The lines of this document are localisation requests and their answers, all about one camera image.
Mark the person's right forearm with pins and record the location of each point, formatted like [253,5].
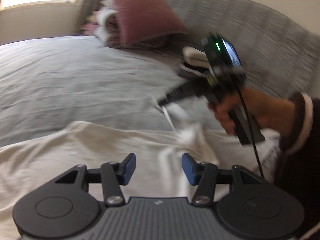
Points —
[282,115]

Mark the folded white pink quilt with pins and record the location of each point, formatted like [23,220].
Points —
[110,30]

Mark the grey patterned curtain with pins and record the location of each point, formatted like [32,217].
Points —
[90,0]

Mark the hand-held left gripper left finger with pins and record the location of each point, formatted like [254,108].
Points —
[130,165]

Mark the person's right hand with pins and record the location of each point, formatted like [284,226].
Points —
[225,116]

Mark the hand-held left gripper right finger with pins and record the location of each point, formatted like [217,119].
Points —
[188,168]

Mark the black folded garment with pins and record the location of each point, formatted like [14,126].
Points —
[192,71]

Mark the grey quilted headboard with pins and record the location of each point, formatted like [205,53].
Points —
[262,30]

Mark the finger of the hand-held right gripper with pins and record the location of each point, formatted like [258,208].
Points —
[180,93]

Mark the small pink pillow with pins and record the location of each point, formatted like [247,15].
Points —
[88,28]

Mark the white long-sleeved top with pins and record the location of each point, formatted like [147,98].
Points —
[75,142]

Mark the large pink pillow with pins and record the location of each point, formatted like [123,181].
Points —
[140,12]

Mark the cream folded garment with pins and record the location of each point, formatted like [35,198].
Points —
[195,56]

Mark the person's dark clothing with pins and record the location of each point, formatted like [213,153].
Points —
[305,180]

